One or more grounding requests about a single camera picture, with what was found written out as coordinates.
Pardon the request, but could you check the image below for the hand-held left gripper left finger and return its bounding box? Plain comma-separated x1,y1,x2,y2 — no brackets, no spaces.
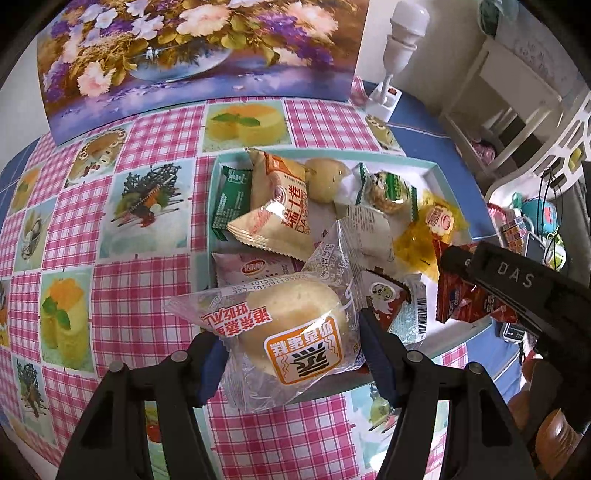
55,330,229,480

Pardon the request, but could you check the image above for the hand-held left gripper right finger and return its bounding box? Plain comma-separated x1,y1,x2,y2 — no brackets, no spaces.
359,308,539,480

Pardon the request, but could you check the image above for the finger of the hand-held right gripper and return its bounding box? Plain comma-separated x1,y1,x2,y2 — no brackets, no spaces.
438,244,481,289

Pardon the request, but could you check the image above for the red cake packet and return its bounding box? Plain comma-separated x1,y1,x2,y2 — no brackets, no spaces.
434,244,520,324

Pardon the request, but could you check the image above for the yellow snack packet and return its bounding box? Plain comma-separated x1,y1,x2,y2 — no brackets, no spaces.
392,189,472,282

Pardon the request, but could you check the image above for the dark red snack packet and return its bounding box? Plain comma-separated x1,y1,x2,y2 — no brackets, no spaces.
362,268,428,344

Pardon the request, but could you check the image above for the steamed cake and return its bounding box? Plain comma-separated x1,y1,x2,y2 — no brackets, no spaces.
164,219,370,414

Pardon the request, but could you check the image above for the white snack packet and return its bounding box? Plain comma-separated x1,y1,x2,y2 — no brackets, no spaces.
332,200,395,261

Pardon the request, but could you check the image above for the green-edged clear cake packet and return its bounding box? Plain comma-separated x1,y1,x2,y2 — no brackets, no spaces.
353,162,419,217

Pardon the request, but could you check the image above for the purple pink snack packet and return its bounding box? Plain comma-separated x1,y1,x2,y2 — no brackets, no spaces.
211,251,305,291

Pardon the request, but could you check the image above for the pale yellow jelly cup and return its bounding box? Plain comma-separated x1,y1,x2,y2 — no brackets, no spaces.
305,158,352,204

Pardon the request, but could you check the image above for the beige roll cake packet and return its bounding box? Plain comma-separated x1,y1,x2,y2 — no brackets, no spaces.
226,182,324,261
245,148,308,217

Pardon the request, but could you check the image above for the green snack packet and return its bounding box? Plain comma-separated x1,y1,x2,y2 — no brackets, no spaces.
210,165,254,241

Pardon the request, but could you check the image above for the person's right hand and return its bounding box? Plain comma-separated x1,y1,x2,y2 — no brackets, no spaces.
508,356,589,480

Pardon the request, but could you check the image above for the coloured puzzle cube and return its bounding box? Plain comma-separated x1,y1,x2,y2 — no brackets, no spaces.
496,215,529,252

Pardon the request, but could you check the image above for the teal plush toy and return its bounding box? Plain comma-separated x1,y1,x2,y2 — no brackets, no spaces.
510,191,561,236

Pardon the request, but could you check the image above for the pink checked tablecloth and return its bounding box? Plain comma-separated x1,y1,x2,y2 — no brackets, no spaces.
0,97,495,480

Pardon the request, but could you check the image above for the blue lined table cover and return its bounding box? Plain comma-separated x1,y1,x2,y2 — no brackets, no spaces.
0,78,546,416

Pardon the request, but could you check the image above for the white lattice basket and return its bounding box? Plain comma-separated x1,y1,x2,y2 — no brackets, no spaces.
485,92,591,208

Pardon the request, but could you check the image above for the white bulb lamp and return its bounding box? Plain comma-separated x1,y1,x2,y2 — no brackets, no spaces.
367,0,432,118

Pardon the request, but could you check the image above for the flower painting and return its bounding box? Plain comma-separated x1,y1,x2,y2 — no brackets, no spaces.
36,0,372,146

